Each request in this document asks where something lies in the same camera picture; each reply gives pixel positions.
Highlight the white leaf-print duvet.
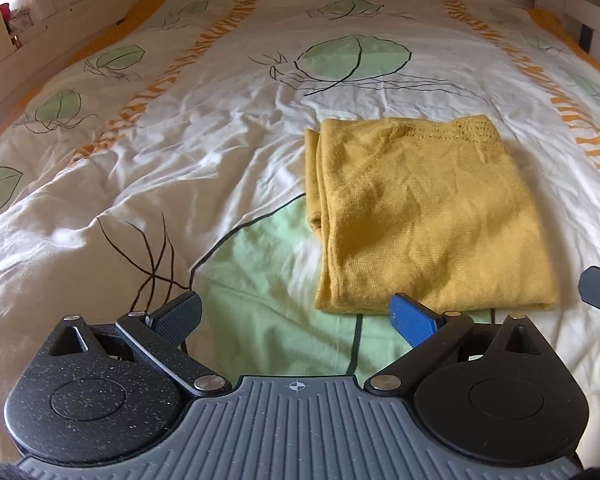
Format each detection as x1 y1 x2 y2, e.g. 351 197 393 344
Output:
0 0 600 461

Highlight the mustard yellow knit sweater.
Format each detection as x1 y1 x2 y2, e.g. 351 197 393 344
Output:
303 115 562 317

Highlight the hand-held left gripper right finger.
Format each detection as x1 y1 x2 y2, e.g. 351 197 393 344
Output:
362 292 551 395

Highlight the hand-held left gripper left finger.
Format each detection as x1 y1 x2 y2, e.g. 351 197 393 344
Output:
44 290 233 401

